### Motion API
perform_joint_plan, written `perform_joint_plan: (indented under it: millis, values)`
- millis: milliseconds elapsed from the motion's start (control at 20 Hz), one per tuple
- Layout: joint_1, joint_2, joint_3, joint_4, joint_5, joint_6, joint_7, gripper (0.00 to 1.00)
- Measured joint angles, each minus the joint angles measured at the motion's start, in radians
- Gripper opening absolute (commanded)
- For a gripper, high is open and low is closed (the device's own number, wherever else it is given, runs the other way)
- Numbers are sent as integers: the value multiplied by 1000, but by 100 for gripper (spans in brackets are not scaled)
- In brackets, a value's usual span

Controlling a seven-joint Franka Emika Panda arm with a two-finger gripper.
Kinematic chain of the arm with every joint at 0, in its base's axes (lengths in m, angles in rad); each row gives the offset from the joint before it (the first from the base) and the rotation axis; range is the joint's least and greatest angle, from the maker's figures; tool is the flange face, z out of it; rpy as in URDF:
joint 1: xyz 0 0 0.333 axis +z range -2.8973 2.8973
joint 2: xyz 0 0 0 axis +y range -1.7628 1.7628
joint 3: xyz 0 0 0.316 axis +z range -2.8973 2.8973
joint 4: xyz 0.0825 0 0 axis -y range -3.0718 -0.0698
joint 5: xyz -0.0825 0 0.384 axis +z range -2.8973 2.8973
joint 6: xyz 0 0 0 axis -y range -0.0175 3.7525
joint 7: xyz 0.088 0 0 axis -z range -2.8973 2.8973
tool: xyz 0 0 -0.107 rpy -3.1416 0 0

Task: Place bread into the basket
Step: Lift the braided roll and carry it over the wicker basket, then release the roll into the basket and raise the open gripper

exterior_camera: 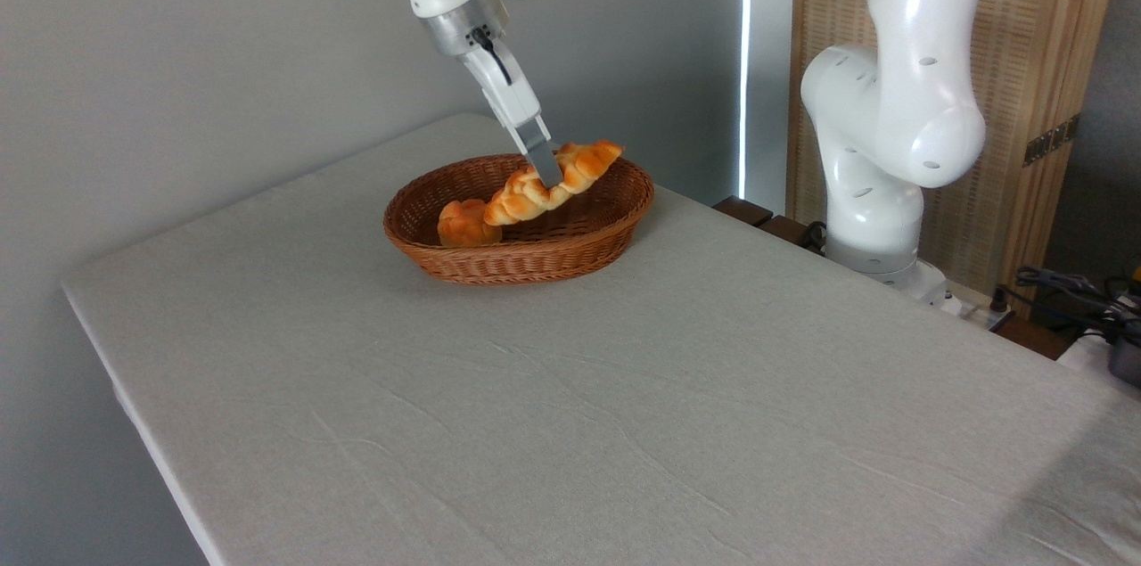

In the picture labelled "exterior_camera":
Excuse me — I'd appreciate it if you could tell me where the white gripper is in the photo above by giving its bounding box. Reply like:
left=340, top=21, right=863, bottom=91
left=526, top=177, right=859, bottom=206
left=459, top=31, right=566, bottom=191

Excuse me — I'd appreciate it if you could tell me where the braided golden bread loaf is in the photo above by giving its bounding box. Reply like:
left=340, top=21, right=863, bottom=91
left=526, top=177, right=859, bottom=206
left=481, top=139, right=626, bottom=227

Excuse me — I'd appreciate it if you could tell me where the brown oval wicker basket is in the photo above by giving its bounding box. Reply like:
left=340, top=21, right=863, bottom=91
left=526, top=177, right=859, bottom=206
left=382, top=150, right=656, bottom=286

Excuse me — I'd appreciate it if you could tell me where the small round bread roll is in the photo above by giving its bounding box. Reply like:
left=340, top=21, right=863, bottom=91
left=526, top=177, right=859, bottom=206
left=436, top=198, right=504, bottom=249

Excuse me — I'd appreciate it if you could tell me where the dark brown wooden board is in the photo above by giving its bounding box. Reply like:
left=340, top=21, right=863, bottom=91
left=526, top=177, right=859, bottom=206
left=712, top=195, right=827, bottom=257

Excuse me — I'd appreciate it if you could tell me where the grey linen tablecloth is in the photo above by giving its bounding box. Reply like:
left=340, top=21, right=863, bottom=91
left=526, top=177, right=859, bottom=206
left=61, top=111, right=1141, bottom=566

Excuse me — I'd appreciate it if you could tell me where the white power strip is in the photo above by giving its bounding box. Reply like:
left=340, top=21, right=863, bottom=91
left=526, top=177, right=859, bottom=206
left=927, top=279, right=1014, bottom=332

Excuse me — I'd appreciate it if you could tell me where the dark metal screen hinge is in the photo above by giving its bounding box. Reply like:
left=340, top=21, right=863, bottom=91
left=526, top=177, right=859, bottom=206
left=1022, top=112, right=1082, bottom=168

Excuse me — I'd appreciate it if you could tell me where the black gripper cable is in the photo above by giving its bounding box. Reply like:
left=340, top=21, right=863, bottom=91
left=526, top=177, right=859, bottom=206
left=470, top=26, right=514, bottom=87

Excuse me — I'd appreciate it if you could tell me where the black cable bundle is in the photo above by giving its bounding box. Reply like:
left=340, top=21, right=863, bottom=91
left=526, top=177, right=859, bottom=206
left=992, top=265, right=1141, bottom=346

